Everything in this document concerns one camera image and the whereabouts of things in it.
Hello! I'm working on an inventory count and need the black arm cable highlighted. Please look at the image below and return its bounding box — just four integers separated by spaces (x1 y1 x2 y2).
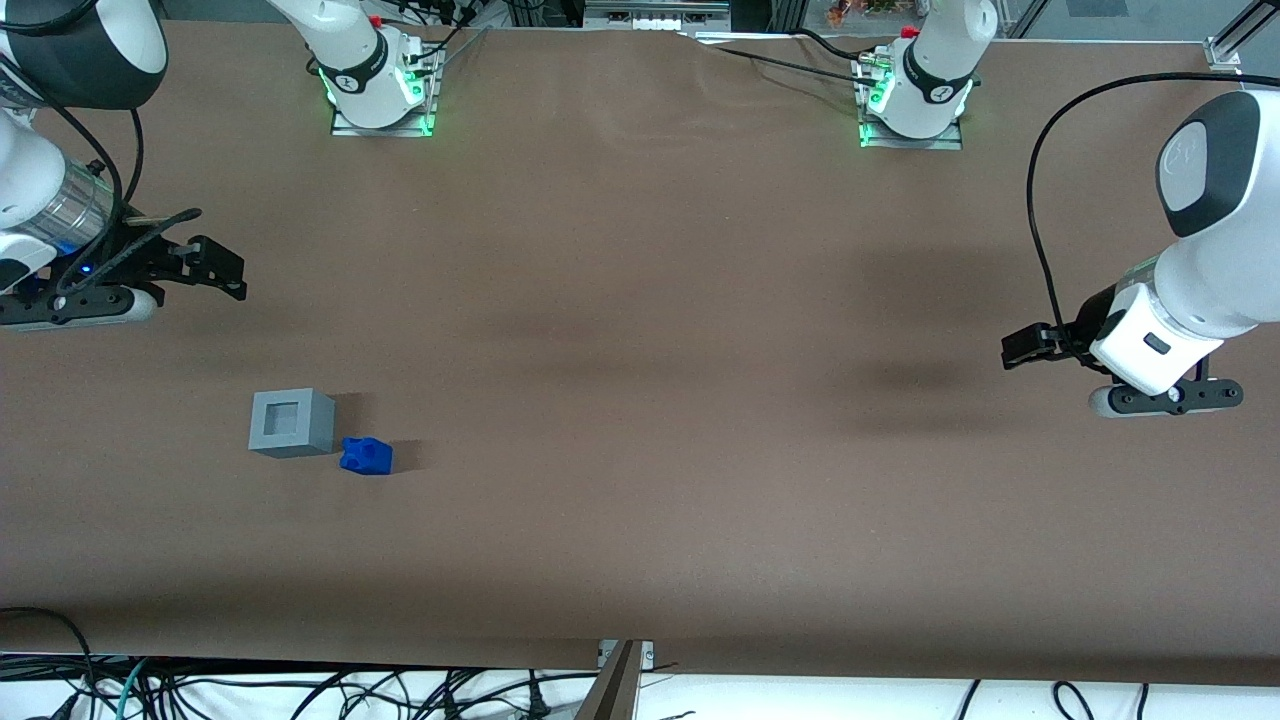
0 25 204 297
1026 70 1243 353

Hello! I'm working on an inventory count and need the black base signal cable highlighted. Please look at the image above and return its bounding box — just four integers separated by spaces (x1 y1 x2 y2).
405 0 493 76

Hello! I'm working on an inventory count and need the black floor cable bundle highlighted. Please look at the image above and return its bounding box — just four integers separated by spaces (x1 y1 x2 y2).
150 668 576 720

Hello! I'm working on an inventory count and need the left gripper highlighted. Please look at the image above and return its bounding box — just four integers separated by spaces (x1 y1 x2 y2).
1002 283 1227 397

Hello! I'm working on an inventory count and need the black base power cable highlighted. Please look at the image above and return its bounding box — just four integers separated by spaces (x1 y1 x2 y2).
690 28 886 89

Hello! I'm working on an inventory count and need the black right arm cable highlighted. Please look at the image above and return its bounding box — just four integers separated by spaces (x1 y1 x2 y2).
0 25 204 297

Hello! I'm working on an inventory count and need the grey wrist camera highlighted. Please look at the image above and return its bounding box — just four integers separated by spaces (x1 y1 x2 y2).
0 286 163 329
1089 378 1245 419

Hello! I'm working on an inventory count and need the blue plastic part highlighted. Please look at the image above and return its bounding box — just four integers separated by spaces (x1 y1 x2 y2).
339 437 395 477

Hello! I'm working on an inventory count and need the brown table cover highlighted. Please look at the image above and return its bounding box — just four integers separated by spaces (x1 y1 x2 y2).
0 20 1280 687

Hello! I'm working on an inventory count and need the teal floor cable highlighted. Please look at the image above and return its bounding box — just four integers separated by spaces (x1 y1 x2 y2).
112 655 153 720

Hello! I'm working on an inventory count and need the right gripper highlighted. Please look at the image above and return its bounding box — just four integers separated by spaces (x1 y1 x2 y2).
0 222 249 302

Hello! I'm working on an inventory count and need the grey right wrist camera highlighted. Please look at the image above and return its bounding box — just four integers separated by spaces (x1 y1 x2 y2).
0 286 163 329

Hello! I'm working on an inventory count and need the gray square base block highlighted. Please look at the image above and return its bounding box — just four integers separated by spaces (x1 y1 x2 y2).
248 388 338 460

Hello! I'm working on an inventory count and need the aluminium frame corner profile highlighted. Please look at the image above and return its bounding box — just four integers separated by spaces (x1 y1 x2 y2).
1204 0 1280 73

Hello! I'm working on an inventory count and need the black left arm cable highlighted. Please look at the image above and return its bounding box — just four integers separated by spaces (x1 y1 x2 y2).
1026 70 1243 353

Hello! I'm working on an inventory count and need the white connector block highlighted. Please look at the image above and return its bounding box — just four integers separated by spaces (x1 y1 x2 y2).
584 0 733 33

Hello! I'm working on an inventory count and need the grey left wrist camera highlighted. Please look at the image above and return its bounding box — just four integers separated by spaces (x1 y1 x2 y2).
1089 378 1245 419

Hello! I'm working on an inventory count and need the aluminium profile post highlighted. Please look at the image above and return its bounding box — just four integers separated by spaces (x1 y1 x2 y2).
574 640 644 720

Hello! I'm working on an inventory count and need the black looped floor cable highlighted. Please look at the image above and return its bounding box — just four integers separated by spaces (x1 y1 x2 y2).
0 606 99 720

